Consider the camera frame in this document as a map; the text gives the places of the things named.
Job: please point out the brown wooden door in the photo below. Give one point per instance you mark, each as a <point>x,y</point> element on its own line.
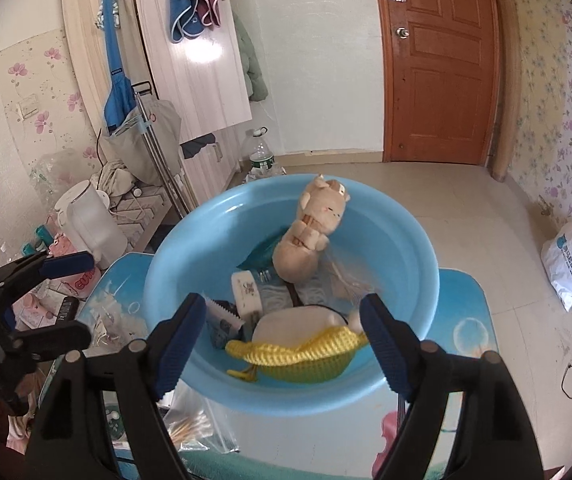
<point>436,70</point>

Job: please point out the green jacket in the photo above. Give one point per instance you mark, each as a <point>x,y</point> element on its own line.
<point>253,70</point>

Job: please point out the white electric kettle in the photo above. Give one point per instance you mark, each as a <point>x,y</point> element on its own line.
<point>90,225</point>

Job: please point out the herringbone patterned cabinet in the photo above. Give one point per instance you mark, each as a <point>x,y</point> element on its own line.
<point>145,215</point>

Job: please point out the landscape printed desktop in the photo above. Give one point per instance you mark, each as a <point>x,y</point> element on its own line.
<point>461,320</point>

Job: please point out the crumpled clear plastic bag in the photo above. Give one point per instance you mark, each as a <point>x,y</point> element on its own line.
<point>60,175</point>

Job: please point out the bag of cotton swabs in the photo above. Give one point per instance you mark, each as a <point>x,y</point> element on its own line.
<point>195,425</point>

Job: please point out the dark blue garment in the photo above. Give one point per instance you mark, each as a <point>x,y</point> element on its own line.
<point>198,145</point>

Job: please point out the person's left leg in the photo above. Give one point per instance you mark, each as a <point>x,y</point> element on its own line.
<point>18,435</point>

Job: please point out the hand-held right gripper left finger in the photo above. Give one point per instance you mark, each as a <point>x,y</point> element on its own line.
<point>180,350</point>

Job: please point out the white cloth pile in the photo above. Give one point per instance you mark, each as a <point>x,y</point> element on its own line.
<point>113,177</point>

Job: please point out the dark serrated sachet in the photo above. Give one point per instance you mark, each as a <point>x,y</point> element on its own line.
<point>223,325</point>

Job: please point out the blue towel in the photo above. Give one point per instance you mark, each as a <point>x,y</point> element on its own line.
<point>183,5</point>

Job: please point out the large water bottle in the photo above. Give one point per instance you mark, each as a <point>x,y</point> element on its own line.
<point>260,152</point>

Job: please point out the brown pig plush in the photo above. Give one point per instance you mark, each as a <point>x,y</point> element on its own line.
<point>311,230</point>

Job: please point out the teal packet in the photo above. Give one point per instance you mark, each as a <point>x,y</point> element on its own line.
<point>261,257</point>

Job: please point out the small clear labelled bag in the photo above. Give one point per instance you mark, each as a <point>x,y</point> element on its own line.
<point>110,327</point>

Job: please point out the blue apron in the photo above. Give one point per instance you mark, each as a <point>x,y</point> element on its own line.
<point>115,75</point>

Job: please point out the light wooden wardrobe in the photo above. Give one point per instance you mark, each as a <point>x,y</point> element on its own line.
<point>195,75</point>

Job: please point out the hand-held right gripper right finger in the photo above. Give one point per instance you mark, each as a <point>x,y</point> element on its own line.
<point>388,350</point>

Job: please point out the metal clothes rack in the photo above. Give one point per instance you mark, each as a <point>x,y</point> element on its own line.
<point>160,160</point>

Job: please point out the white wall switch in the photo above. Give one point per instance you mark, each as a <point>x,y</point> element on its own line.
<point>28,109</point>

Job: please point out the white bunny plush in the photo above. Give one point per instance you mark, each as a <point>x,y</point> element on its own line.
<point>296,327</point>

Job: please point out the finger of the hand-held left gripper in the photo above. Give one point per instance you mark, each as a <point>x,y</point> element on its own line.
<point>50,342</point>
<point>65,264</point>

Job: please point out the beige padded board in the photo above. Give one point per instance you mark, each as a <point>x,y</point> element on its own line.
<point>506,85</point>

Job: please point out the yellow mesh bag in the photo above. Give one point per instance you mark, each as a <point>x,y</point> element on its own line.
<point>291,360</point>

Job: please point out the metal door knob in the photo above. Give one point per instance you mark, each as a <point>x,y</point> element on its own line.
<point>403,33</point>

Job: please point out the blue plastic basin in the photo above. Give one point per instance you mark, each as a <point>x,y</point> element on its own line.
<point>391,240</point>

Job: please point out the teal bottle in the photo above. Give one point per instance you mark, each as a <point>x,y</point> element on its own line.
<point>43,233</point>

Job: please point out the grey hanging bag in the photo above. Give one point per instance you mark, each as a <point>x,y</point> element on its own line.
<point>150,145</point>

